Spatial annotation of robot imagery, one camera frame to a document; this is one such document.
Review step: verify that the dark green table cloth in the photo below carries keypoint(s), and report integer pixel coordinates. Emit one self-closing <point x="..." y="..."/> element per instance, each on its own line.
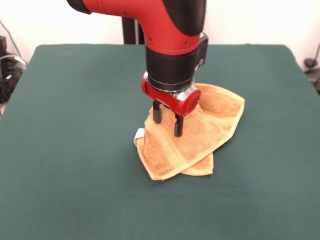
<point x="62" y="125"/>

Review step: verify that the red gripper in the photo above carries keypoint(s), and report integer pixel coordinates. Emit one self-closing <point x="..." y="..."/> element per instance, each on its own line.
<point x="186" y="105"/>

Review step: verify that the grey pedestal leg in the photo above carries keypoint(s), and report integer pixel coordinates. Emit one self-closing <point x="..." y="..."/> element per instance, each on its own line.
<point x="312" y="70"/>

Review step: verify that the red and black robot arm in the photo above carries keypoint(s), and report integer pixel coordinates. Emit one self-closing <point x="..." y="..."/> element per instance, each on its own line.
<point x="170" y="37"/>

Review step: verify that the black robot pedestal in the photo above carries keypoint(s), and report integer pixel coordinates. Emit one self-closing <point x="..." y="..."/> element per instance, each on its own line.
<point x="130" y="32"/>

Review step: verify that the thin grey pole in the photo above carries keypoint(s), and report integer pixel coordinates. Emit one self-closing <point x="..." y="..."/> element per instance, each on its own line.
<point x="11" y="37"/>

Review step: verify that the orange terry towel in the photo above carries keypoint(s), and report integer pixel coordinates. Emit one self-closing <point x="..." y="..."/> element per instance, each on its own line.
<point x="200" y="135"/>

